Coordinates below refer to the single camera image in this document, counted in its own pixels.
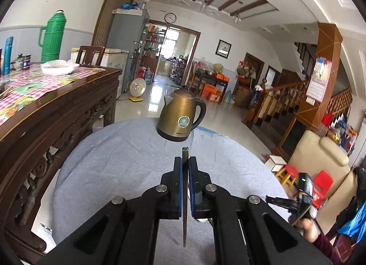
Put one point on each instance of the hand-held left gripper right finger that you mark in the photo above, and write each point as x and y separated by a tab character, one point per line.
192	187

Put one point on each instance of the yellow electric heater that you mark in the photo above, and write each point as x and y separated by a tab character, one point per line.
137	87

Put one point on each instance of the glass display cabinet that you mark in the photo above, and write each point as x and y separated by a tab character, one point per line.
148	42

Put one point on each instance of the blue cloth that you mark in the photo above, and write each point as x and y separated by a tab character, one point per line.
353	225

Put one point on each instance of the large water jug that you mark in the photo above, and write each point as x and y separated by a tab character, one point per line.
149	76

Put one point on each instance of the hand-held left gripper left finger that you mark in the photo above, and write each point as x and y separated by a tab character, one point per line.
177	187

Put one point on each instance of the small white stool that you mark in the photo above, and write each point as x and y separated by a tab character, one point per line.
276	163

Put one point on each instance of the beige armchair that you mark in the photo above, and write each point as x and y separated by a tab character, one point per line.
320	150

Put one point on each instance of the large orange box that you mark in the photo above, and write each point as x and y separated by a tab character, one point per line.
208	89

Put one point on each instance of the grey tablecloth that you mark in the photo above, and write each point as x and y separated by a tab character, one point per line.
114	162

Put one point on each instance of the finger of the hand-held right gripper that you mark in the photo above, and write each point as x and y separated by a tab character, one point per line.
281	200

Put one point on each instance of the red plastic chair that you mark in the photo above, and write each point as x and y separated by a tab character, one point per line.
325	181

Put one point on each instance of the person's right hand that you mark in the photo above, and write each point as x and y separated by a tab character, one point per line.
308	230

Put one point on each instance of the round wall clock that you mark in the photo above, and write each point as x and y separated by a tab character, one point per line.
170	17

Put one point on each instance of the wooden stair railing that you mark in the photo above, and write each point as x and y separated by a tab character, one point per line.
277	99

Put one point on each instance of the white bowl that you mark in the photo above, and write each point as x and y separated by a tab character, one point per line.
58	67

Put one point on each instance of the glass jar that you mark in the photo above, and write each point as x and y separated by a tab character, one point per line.
26	62

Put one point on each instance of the grey refrigerator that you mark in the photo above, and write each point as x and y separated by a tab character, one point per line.
125	33

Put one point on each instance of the blue water bottle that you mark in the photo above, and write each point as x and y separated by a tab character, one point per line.
7	56

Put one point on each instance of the dark wooden side table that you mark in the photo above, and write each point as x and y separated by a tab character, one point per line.
210	79

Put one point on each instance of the yellow stool with red seat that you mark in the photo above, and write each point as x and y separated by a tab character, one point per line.
291	171

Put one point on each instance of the pink wall calendar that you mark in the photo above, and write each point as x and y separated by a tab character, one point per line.
318	82

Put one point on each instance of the white chest freezer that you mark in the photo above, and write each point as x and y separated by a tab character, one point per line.
117	59

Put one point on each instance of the pink checkered tablecloth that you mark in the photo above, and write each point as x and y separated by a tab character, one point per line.
31	87

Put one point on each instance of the dark wooden chair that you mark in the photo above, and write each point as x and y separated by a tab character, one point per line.
90	54

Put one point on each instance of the carved wooden sideboard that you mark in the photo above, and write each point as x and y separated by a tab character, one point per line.
57	127

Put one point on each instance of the gold electric kettle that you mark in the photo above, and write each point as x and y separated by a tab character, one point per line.
174	119

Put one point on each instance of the small blue water jug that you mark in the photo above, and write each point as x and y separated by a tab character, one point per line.
228	96

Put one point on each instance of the green thermos flask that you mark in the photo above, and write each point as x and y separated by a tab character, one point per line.
54	42

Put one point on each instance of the flat orange box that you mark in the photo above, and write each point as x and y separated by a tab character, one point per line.
221	77

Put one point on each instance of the framed wall picture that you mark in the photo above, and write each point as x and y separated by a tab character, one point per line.
223	49

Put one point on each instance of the person's right forearm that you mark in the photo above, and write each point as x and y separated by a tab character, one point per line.
326	249

